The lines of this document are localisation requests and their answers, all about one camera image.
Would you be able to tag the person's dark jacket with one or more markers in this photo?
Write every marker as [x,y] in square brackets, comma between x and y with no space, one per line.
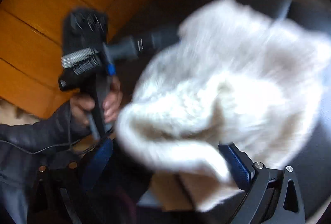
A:
[15,182]

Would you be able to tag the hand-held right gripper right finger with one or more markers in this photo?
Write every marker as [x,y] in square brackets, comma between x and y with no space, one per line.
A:
[238,162]

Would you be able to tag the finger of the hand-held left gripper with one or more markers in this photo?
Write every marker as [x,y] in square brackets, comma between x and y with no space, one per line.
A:
[144,42]

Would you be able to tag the white knit sweater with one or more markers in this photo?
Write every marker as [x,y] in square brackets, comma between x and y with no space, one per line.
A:
[206,84]

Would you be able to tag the person's left forearm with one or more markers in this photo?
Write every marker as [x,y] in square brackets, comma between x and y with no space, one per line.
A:
[38,133]

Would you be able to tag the person's left hand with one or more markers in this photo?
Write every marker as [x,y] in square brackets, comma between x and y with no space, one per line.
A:
[112,102]

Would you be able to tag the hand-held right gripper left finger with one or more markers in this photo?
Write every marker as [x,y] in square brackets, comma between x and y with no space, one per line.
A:
[99,159]

